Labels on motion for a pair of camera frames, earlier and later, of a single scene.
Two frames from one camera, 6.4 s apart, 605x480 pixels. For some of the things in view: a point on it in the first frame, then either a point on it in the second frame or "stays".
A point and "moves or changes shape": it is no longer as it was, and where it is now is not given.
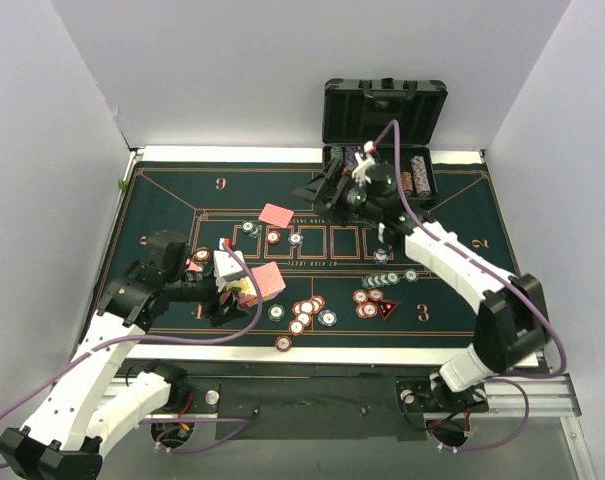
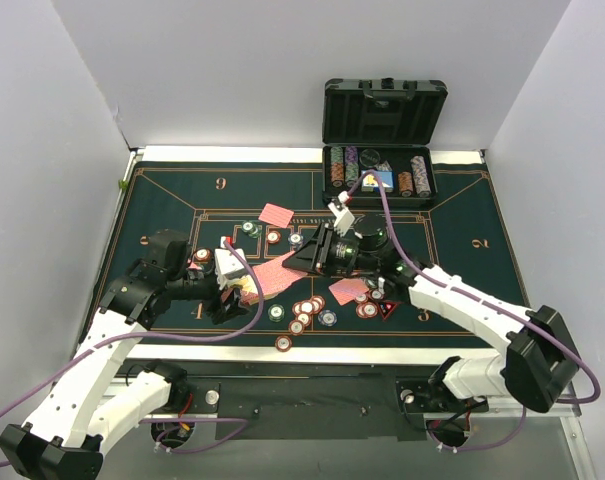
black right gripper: x=329 y=187 to x=325 y=251
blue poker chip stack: x=327 y=318 stays
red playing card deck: x=270 y=281 moves or changes shape
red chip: x=202 y=255 stays
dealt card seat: x=191 y=266 stays
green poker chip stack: x=276 y=313 stays
